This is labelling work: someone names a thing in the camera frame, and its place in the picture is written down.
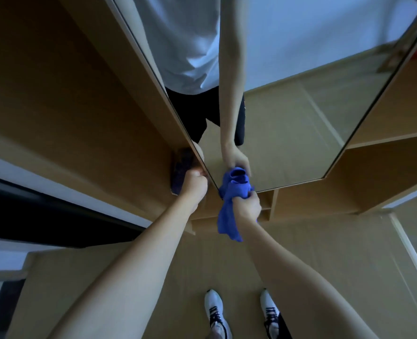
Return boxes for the person's right hand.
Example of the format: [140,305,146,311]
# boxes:
[232,190,263,225]

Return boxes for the person's left hand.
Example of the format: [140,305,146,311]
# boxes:
[178,168,209,212]

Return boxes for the blue microfibre cloth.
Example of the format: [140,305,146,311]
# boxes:
[217,168,255,242]

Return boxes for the tall mirror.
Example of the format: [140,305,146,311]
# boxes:
[104,0,417,194]

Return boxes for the light wooden wardrobe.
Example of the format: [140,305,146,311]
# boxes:
[0,0,417,237]

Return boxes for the person's left forearm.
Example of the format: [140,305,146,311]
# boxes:
[49,201,198,339]

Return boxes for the person's right forearm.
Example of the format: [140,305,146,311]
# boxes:
[238,218,378,339]

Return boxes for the clear bag of slippers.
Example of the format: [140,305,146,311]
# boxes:
[169,148,200,196]

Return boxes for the white sneaker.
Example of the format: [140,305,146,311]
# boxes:
[204,289,233,339]
[259,288,281,339]

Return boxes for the black shorts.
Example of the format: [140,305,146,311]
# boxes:
[276,313,293,339]

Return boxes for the black framed glass door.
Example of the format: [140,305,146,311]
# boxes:
[0,172,146,250]

